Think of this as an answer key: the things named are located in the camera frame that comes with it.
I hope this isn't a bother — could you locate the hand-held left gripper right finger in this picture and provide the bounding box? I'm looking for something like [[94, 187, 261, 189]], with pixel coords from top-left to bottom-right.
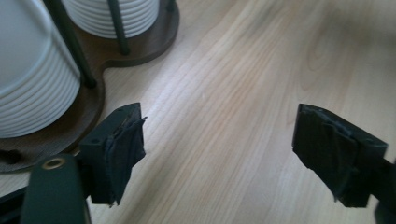
[[291, 103, 389, 209]]

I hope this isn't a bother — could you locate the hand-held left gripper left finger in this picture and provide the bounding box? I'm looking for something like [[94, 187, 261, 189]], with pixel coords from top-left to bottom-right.
[[78, 102, 148, 207]]

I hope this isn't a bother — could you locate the dark wooden cup holder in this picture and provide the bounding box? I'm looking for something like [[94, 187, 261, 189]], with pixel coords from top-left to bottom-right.
[[0, 0, 181, 174]]

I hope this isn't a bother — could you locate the white cup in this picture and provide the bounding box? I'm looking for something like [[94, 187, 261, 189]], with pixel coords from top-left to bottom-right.
[[0, 0, 82, 139]]

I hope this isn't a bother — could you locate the stack of white paper cups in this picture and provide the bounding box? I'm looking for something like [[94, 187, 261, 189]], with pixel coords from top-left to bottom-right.
[[62, 0, 161, 39]]

